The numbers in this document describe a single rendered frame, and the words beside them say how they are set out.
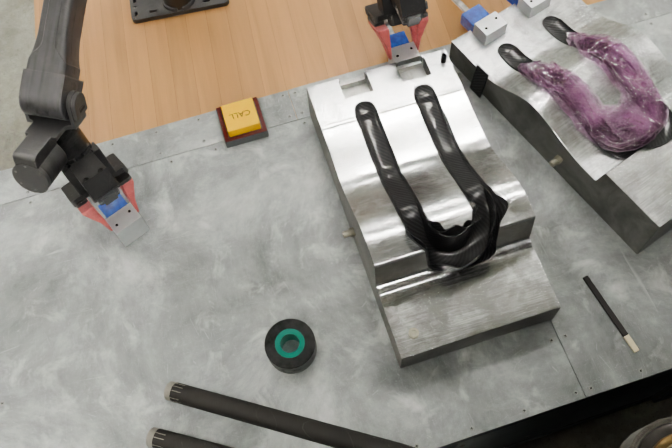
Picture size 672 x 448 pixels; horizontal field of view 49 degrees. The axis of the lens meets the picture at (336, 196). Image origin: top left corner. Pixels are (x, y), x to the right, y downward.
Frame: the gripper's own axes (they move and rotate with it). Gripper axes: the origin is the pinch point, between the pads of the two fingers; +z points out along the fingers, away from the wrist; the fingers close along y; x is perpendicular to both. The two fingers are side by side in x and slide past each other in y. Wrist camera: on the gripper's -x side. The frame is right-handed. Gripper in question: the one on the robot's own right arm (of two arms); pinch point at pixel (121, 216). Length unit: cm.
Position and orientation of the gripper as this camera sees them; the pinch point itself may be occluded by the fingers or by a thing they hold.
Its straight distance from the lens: 130.5
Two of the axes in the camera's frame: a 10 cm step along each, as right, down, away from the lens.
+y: 7.7, -5.9, 2.6
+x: -5.4, -3.6, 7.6
